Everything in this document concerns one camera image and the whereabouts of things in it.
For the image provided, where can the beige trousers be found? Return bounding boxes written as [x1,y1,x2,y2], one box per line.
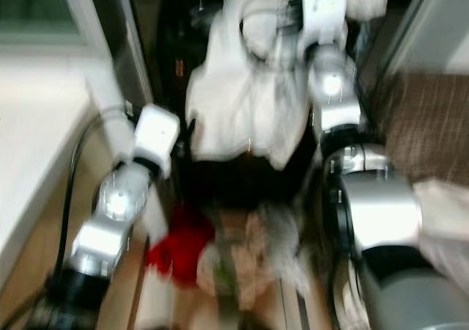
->
[414,180,469,272]

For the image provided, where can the window with white frame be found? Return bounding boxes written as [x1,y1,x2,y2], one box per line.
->
[0,0,81,45]

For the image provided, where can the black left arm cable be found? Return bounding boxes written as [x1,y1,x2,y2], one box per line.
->
[55,110,129,279]

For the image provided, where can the large white garment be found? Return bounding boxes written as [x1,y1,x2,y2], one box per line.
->
[185,0,389,171]

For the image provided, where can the red garment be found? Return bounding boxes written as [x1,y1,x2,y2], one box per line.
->
[145,204,217,285]

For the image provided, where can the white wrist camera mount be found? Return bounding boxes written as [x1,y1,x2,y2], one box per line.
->
[300,0,349,48]
[130,103,182,177]

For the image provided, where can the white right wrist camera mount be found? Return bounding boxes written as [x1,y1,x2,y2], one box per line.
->
[300,0,349,48]

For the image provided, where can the grey sliding door frame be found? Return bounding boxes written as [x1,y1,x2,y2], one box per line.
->
[374,0,469,74]

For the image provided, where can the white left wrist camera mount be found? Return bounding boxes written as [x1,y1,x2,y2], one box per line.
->
[130,103,182,177]

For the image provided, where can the black top-load washing machine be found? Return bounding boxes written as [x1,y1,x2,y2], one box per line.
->
[128,0,338,213]

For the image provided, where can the white ledge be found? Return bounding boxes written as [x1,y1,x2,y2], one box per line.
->
[0,48,140,272]

